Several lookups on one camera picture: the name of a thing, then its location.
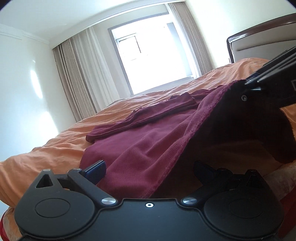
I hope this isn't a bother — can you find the maroon long-sleeve shirt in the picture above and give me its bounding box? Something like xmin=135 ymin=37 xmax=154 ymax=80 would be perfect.
xmin=80 ymin=80 xmax=295 ymax=199

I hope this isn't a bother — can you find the orange duvet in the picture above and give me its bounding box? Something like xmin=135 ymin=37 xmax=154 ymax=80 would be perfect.
xmin=0 ymin=58 xmax=296 ymax=207

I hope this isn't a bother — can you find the dark wood padded headboard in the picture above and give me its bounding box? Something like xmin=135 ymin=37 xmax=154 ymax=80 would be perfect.
xmin=227 ymin=13 xmax=295 ymax=63

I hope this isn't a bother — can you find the beige right curtain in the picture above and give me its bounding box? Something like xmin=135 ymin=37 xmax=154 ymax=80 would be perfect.
xmin=168 ymin=1 xmax=214 ymax=76

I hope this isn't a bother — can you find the beige curtain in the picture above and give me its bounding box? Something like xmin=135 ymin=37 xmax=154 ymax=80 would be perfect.
xmin=53 ymin=27 xmax=120 ymax=121
xmin=168 ymin=1 xmax=214 ymax=76

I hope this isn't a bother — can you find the red mattress edge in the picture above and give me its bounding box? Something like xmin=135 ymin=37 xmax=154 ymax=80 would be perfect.
xmin=0 ymin=215 xmax=9 ymax=241

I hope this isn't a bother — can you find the beige left curtain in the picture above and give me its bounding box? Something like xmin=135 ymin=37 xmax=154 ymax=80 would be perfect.
xmin=53 ymin=27 xmax=120 ymax=121

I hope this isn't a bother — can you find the window with white frame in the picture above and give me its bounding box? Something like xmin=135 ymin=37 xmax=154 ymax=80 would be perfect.
xmin=108 ymin=4 xmax=200 ymax=95

